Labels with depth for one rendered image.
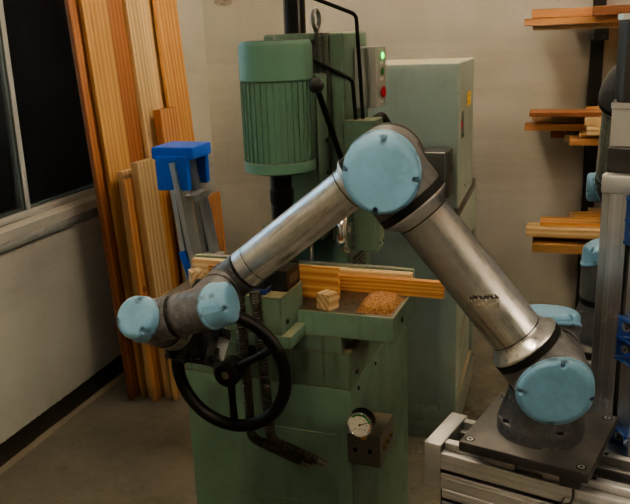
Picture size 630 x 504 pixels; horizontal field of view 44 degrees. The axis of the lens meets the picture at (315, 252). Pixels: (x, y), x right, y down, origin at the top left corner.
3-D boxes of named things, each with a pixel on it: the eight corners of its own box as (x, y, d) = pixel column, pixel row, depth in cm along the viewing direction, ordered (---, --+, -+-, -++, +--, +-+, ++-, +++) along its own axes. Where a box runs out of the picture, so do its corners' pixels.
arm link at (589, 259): (578, 286, 184) (581, 230, 180) (639, 289, 180) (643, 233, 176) (578, 302, 173) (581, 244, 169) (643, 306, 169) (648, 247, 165)
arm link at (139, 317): (159, 333, 125) (113, 344, 127) (190, 343, 135) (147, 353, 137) (155, 287, 128) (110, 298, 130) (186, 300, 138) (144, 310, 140)
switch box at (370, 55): (354, 108, 207) (353, 47, 203) (365, 105, 216) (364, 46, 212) (377, 108, 205) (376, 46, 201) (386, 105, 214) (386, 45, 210)
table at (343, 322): (139, 333, 186) (136, 309, 184) (199, 293, 213) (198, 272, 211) (383, 360, 165) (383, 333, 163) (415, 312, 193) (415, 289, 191)
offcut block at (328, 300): (326, 304, 183) (325, 288, 182) (339, 307, 180) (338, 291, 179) (316, 308, 180) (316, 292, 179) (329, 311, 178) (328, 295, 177)
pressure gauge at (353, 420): (346, 443, 177) (345, 410, 175) (351, 435, 181) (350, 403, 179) (373, 447, 175) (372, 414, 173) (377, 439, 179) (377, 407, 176)
